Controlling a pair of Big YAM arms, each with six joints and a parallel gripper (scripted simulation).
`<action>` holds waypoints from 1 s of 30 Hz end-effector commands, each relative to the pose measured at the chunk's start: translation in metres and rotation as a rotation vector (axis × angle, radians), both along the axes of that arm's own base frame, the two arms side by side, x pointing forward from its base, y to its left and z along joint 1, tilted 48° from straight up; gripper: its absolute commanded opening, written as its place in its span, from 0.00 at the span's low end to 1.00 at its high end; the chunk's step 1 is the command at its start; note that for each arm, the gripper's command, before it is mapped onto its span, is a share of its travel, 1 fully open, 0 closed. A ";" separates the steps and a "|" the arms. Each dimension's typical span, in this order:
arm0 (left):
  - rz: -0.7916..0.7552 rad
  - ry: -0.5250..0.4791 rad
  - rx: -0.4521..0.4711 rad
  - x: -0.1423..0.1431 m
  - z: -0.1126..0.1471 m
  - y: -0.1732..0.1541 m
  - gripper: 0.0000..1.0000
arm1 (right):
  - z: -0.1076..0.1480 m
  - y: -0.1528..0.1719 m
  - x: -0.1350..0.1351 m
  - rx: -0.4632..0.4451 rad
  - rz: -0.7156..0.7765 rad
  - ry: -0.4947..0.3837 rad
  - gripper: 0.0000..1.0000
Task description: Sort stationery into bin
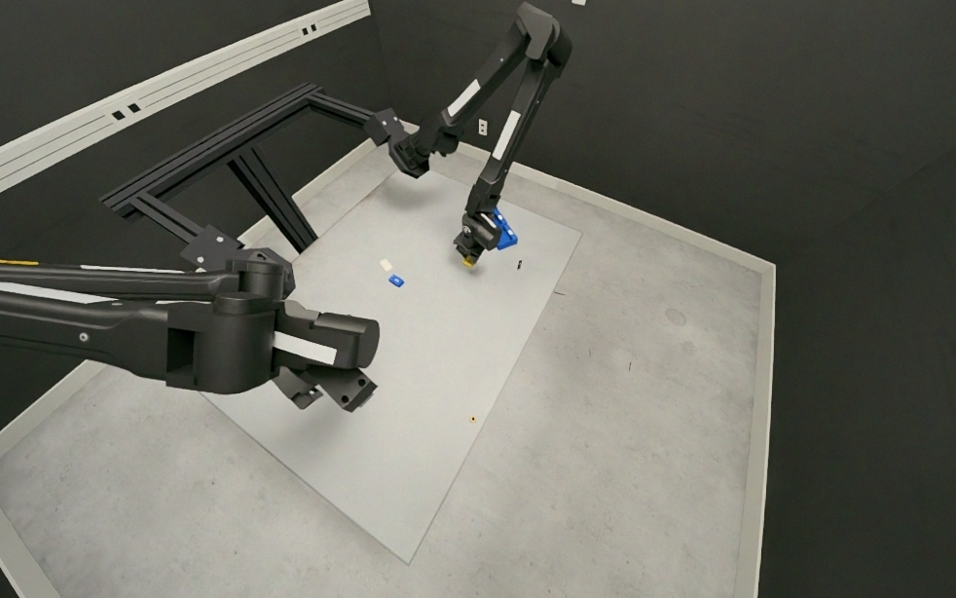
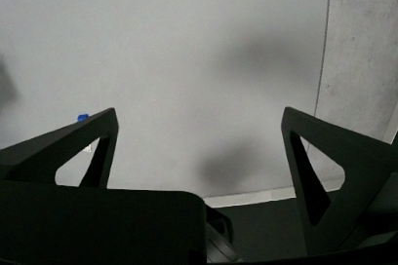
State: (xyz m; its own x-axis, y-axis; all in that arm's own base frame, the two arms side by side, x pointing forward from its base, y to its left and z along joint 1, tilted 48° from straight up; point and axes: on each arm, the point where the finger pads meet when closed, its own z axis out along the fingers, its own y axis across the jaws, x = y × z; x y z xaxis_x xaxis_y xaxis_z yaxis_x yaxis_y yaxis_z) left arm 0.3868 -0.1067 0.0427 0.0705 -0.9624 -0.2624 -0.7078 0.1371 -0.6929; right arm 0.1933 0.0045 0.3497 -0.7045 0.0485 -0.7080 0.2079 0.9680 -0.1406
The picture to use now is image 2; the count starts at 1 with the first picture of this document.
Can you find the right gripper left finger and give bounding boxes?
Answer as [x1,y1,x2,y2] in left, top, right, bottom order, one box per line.
[0,107,119,188]

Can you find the white domino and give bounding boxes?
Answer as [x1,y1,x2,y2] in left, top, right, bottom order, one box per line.
[84,144,92,152]

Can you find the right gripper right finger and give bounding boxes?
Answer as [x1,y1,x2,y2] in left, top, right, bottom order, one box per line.
[281,106,398,256]

